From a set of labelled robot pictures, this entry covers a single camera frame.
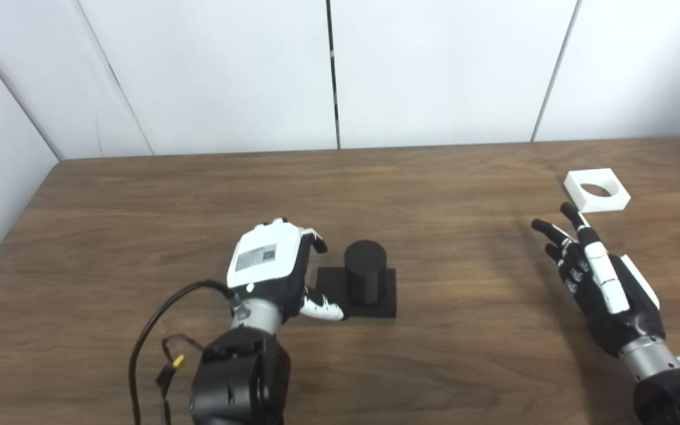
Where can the black and white left hand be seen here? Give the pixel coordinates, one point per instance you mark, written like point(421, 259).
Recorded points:
point(263, 254)

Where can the black and white right hand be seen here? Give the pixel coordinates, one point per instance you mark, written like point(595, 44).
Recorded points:
point(629, 324)

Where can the black peg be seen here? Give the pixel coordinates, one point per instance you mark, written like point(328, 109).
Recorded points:
point(365, 271)

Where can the white square piece with hole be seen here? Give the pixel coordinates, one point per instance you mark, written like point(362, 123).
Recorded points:
point(602, 205)

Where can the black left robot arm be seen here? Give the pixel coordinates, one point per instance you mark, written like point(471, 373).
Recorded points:
point(239, 378)

